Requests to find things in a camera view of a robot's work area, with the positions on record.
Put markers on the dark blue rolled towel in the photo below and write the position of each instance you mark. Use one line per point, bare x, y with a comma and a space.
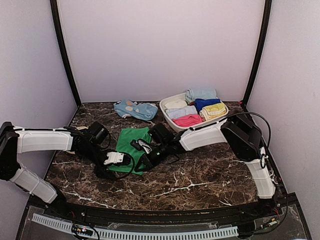
201, 103

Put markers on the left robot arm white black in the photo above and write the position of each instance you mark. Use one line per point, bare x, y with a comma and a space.
82, 141

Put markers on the pale blue rolled towel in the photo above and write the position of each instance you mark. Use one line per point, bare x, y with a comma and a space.
198, 93

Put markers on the left black frame post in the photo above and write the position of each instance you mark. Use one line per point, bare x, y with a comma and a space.
63, 51

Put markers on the light blue patterned towel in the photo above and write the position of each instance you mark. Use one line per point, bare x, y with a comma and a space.
141, 111

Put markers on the pink rolled towel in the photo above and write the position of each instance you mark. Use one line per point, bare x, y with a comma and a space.
188, 120

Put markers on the small circuit board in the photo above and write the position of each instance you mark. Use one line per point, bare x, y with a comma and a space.
81, 230

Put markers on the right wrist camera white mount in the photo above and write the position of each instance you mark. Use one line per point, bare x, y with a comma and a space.
141, 145

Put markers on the black front rail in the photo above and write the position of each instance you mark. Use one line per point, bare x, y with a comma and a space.
239, 214

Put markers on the cream rolled towel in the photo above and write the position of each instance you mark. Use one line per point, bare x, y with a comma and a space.
176, 104

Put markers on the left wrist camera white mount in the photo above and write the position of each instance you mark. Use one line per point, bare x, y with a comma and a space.
117, 158

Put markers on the white slotted cable duct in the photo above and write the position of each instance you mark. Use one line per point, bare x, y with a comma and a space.
122, 231

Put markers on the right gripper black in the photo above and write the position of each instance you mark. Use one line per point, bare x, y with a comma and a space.
148, 162

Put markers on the green towel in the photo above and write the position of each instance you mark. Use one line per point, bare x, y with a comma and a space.
124, 146

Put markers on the beige embroidered round cloth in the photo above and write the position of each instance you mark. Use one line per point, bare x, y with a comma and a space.
81, 128

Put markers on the black frame post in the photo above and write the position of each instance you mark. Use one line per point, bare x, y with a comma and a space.
63, 51
258, 53

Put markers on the yellow-green crocodile towel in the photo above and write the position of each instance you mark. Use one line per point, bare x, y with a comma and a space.
213, 111

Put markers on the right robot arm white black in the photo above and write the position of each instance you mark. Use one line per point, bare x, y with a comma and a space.
242, 135

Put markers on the white plastic basin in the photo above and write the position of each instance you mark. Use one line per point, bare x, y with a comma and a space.
178, 128

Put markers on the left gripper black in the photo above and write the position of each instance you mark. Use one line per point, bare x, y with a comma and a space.
102, 173

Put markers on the lavender rolled towel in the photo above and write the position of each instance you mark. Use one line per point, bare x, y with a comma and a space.
175, 113

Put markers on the right black frame post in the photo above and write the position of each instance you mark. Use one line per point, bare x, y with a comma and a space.
258, 53

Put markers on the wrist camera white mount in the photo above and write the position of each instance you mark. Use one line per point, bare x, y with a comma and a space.
141, 145
117, 158

